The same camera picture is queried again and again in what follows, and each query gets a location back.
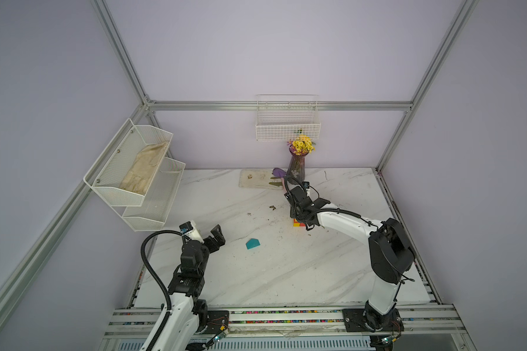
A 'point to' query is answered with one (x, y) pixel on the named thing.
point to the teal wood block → (252, 243)
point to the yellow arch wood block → (296, 224)
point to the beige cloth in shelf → (137, 178)
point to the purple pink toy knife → (279, 172)
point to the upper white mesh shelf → (118, 161)
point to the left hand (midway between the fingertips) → (209, 231)
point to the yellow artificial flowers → (301, 146)
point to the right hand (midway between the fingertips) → (298, 207)
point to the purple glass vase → (296, 164)
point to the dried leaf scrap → (272, 207)
